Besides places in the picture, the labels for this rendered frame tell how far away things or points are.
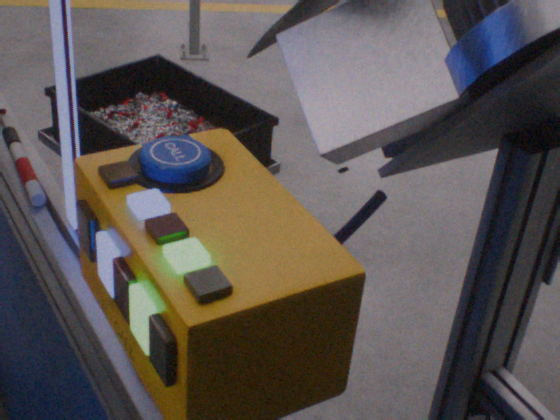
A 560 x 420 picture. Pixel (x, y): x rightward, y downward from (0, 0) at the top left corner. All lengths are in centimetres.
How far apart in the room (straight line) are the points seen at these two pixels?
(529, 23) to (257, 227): 34
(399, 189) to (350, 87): 173
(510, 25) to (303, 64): 21
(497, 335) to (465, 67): 42
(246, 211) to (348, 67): 38
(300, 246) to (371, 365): 150
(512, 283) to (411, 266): 122
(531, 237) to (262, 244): 59
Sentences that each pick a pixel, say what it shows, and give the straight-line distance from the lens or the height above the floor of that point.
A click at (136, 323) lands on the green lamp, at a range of 42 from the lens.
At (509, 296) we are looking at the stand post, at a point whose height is 71.
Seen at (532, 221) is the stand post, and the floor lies 82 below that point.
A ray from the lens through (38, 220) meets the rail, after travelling 81.
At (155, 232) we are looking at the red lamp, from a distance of 42.
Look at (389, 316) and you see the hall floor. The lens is 205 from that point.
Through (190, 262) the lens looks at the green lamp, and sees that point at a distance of 40.
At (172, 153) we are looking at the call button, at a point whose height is 108.
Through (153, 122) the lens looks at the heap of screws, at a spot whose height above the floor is 84.
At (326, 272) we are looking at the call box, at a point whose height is 107.
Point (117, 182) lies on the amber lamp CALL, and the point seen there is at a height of 108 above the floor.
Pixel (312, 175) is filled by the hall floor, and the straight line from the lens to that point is 252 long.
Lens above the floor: 132
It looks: 34 degrees down
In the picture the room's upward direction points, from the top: 6 degrees clockwise
